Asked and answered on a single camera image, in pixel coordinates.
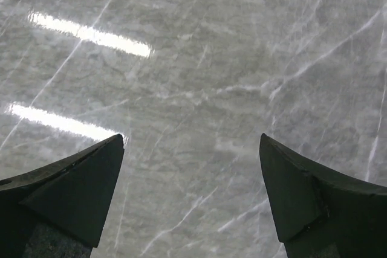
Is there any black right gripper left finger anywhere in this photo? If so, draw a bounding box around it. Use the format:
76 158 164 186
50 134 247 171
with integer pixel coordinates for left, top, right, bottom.
1 134 125 257

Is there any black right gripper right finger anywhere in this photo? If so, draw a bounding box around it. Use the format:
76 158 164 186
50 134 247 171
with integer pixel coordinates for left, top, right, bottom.
259 134 386 257

